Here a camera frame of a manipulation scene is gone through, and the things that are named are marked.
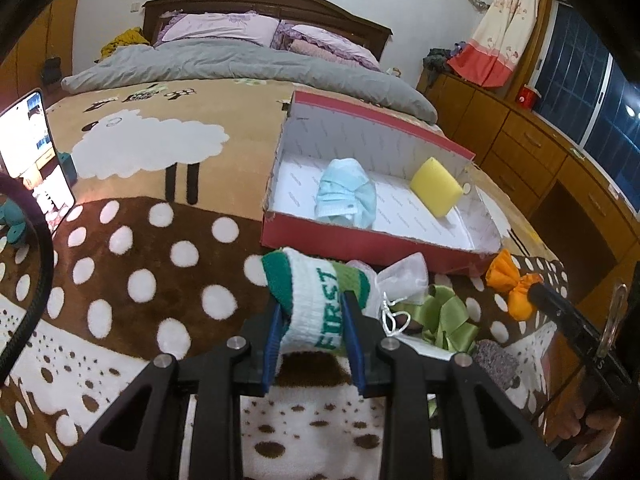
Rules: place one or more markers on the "cream and red curtain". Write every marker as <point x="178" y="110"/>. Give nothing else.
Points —
<point x="495" y="35"/>

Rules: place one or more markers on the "wooden dresser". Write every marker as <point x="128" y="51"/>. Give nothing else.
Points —
<point x="525" y="130"/>

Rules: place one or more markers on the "grey duvet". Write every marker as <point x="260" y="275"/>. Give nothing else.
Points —
<point x="225" y="62"/>

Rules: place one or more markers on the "pile of dark clothes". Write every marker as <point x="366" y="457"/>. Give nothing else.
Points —
<point x="440" y="57"/>

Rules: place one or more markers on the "white face mask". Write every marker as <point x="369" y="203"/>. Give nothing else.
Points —
<point x="400" y="272"/>

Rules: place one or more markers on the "red cardboard box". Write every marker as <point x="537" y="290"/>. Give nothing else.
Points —
<point x="350" y="245"/>

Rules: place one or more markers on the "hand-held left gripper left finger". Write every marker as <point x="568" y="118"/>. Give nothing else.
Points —
<point x="272" y="345"/>

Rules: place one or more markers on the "wooden wardrobe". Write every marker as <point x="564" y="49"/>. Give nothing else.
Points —
<point x="60" y="25"/>

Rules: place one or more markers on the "green ribbon bow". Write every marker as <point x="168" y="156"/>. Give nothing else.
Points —
<point x="445" y="315"/>

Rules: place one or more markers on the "yellow sponge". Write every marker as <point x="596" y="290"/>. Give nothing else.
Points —
<point x="435" y="185"/>

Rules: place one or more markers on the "metal spring clip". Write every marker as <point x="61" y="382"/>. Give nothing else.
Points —
<point x="611" y="332"/>

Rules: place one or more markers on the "blue face mask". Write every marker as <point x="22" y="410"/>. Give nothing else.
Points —
<point x="345" y="190"/>

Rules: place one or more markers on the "yellow clothing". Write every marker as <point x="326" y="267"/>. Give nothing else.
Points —
<point x="125" y="40"/>

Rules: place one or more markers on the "person's right hand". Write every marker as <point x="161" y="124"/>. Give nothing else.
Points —
<point x="595" y="425"/>

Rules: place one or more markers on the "dark bag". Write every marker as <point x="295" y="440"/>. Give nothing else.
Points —
<point x="50" y="70"/>

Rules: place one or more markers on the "orange fabric bow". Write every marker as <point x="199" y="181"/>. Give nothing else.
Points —
<point x="502" y="270"/>

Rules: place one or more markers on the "green and white sock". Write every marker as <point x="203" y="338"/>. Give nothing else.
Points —
<point x="315" y="300"/>

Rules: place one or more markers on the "grey fuzzy cloth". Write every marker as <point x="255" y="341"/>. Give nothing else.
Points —
<point x="495" y="360"/>

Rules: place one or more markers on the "window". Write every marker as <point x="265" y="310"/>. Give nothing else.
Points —
<point x="575" y="75"/>

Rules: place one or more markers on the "teal phone stand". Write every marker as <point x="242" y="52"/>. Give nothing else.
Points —
<point x="66" y="165"/>

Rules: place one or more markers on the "wooden headboard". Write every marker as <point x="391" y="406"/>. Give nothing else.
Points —
<point x="250" y="2"/>

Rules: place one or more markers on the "smartphone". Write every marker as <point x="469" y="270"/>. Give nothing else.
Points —
<point x="30" y="135"/>

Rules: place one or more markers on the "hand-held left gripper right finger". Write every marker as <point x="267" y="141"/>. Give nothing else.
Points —
<point x="352" y="345"/>

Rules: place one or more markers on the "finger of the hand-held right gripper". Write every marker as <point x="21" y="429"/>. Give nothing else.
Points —
<point x="565" y="317"/>

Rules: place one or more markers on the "printed sheep blanket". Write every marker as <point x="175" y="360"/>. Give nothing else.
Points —
<point x="150" y="240"/>

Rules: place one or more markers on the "red container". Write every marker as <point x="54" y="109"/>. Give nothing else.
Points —
<point x="529" y="97"/>

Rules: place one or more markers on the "pink ruffled pillow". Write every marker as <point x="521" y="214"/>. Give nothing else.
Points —
<point x="325" y="40"/>
<point x="220" y="27"/>

